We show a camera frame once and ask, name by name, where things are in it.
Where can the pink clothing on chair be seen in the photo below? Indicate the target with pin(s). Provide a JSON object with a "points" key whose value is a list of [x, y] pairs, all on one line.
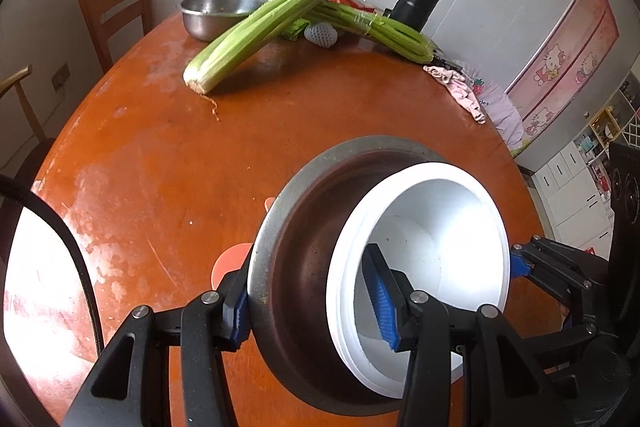
{"points": [[497, 105]]}

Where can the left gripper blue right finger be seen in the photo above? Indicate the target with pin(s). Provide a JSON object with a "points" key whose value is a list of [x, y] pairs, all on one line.
{"points": [[389, 292]]}

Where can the steel bowl at table back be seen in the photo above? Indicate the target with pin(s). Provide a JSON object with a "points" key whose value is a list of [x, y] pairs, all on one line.
{"points": [[206, 20]]}

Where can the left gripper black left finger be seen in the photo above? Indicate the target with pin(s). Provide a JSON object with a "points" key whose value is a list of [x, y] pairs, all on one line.
{"points": [[235, 311]]}

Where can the pink Hello Kitty cabinet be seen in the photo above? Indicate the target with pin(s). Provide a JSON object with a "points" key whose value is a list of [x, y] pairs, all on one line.
{"points": [[565, 62]]}

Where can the orange bear-shaped plate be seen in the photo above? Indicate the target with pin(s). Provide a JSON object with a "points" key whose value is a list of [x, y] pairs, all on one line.
{"points": [[228, 261]]}

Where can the pink crumpled cloth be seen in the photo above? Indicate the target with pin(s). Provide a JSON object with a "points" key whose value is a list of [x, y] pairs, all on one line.
{"points": [[455, 84]]}

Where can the large red paper noodle bowl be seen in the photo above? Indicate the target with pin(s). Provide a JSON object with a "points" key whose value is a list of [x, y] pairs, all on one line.
{"points": [[438, 225]]}

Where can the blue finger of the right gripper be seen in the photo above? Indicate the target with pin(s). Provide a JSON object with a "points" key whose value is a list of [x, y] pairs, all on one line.
{"points": [[519, 267]]}

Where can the thin green celery bunch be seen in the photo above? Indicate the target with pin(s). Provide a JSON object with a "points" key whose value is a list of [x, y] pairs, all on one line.
{"points": [[398, 37]]}

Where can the deep steel bowl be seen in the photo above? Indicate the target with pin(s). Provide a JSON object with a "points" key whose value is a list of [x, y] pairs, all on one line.
{"points": [[289, 266]]}

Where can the thick celery bunch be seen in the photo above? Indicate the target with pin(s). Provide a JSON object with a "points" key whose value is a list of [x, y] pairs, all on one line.
{"points": [[235, 45]]}

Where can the white shelf cabinet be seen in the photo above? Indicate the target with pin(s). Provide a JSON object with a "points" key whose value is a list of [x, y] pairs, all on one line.
{"points": [[575, 186]]}

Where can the wall power socket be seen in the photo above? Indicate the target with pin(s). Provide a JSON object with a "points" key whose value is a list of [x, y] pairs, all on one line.
{"points": [[60, 77]]}

